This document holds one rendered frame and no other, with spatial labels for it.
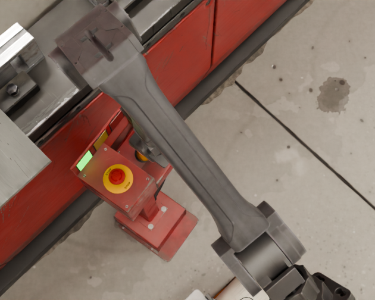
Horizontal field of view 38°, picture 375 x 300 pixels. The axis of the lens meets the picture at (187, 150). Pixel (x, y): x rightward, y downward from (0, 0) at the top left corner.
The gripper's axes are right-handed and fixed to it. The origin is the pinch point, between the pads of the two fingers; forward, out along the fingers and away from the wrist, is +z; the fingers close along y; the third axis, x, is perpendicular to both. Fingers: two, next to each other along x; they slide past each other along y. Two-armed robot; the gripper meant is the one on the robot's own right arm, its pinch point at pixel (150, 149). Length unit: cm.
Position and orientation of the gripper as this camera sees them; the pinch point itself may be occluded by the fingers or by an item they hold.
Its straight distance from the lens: 129.3
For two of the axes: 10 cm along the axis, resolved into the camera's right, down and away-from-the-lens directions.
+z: -1.8, 1.5, 9.7
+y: -8.0, -6.0, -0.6
